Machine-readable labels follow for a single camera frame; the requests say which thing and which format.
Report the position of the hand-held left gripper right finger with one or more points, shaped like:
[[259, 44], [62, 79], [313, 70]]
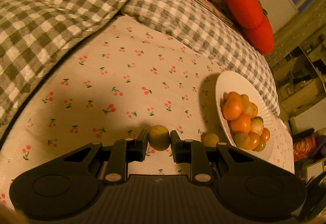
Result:
[[174, 143]]

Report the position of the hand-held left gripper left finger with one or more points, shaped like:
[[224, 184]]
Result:
[[144, 142]]

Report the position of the small yellow round fruit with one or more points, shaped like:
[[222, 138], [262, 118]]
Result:
[[159, 137], [211, 139], [260, 147], [241, 138]]

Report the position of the white ribbed plate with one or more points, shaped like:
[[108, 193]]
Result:
[[219, 91]]

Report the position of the small orange tomato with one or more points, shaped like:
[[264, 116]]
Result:
[[253, 141], [225, 96], [265, 134]]

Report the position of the mandarin orange with stem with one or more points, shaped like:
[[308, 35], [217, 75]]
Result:
[[240, 123]]

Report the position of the orange patterned bag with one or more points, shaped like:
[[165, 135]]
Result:
[[304, 147]]

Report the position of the cherry print cloth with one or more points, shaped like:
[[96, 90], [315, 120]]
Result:
[[114, 73]]

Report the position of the wooden shelf unit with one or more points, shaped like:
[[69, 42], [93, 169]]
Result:
[[303, 81]]

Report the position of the grey checkered pillow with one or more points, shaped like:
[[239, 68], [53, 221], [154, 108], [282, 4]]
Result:
[[191, 20]]

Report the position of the stack of magazines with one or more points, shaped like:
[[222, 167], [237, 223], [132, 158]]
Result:
[[214, 2]]

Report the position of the orange persimmon cushion green leaf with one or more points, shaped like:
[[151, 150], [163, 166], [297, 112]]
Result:
[[244, 9]]

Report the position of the grey checkered blanket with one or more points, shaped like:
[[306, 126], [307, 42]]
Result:
[[51, 9]]

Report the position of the beige patterned curtain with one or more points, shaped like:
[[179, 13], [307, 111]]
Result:
[[300, 30]]

